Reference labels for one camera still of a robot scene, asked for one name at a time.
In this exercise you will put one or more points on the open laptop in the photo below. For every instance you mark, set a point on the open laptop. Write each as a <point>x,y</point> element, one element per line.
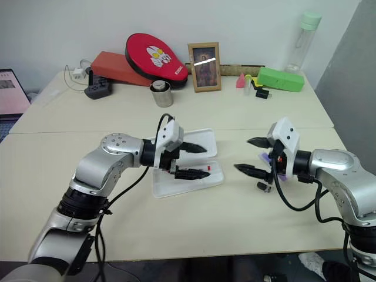
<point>10,91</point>

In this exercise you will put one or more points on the red rectangular box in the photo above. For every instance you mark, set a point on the red rectangular box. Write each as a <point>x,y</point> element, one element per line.
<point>114,69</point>

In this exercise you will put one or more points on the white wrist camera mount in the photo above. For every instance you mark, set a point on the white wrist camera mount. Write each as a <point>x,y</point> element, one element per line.
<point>169,133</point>
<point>288,139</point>

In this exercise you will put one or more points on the green rectangular box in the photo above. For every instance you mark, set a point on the green rectangular box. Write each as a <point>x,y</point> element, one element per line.
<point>280,79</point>

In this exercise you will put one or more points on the small black plug adapter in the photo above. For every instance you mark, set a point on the small black plug adapter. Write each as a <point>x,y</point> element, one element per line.
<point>262,94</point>

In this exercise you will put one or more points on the pink small bottle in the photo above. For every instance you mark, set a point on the pink small bottle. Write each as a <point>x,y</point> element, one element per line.
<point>241,81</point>

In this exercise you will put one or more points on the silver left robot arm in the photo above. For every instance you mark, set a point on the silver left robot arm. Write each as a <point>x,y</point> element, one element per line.
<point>97,170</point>

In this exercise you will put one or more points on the white shoe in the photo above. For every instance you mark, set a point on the white shoe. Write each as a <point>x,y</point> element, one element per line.
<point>312,263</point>

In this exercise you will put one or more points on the white plastic tray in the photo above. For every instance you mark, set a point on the white plastic tray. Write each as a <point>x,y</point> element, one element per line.
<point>194,188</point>

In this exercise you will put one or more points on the red paddle case with cartoon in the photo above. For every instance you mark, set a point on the red paddle case with cartoon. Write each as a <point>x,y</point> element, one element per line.
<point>152,57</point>

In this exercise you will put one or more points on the yellow plastic piece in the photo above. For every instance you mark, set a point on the yellow plastic piece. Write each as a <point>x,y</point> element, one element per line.
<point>256,83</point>

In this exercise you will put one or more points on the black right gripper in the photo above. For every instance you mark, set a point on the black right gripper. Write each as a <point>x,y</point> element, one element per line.
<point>278,161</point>

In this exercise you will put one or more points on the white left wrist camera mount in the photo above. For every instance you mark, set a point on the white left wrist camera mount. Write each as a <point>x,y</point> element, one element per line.
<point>169,133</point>

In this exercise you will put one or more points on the metal cylinder cup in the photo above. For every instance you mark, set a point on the metal cylinder cup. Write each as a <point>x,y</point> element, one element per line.
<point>161,95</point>

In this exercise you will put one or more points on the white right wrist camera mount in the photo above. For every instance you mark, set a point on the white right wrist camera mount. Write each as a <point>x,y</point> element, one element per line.
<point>288,139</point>

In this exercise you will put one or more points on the small clear plastic tube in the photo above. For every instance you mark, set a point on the small clear plastic tube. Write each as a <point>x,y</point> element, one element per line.
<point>247,88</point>

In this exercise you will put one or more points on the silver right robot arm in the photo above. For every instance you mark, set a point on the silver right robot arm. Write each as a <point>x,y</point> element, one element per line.
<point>343,182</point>

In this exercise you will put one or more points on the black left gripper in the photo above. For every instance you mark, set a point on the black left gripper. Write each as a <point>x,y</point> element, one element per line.
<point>169,160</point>

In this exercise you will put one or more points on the dark grey power strip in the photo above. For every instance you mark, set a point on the dark grey power strip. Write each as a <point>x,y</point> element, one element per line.
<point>98,88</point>

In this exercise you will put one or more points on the wooden photo frame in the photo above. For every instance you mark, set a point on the wooden photo frame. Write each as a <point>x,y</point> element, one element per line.
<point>204,67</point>

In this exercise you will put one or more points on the clear bottle with green lid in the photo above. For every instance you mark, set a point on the clear bottle with green lid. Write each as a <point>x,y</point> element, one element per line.
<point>302,44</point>

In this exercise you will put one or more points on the purple marker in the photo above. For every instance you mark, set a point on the purple marker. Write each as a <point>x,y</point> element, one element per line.
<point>265,157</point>

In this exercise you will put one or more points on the white charger plug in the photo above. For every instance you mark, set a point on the white charger plug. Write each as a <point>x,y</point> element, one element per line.
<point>78,73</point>

